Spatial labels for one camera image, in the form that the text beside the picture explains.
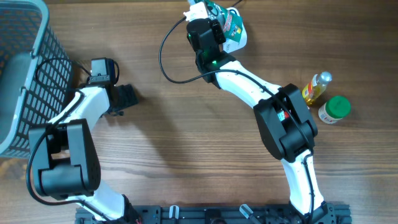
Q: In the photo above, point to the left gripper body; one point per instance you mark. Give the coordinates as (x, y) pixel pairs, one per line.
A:
(126, 98)

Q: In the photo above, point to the green 3M product package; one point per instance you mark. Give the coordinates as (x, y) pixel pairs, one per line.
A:
(221, 11)

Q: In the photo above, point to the green lid white jar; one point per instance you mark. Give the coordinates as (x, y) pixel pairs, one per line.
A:
(334, 110)

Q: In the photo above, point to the yellow liquid bottle silver cap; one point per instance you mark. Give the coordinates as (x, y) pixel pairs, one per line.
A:
(316, 87)

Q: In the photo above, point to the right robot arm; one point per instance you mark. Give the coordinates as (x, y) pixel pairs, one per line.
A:
(285, 124)

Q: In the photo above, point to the grey plastic mesh basket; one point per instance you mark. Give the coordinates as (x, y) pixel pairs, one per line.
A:
(34, 72)

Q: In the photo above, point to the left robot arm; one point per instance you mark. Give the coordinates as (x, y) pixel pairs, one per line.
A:
(64, 167)

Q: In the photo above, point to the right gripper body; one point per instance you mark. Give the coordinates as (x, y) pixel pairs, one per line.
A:
(217, 34)

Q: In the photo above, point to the white barcode scanner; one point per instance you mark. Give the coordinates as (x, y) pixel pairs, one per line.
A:
(236, 43)

